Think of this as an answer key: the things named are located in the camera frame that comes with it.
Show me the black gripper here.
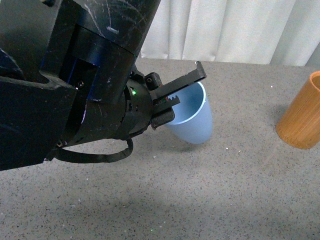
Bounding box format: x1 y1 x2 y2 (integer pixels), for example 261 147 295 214
113 61 207 140

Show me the blue plastic cup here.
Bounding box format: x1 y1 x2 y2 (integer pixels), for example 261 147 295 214
165 82 213 145

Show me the bamboo chopstick holder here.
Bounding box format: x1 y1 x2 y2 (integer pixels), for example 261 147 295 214
275 71 320 150

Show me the white pleated curtain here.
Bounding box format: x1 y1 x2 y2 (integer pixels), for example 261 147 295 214
140 0 320 67

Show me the black cable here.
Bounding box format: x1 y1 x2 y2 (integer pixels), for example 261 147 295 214
44 137 135 165

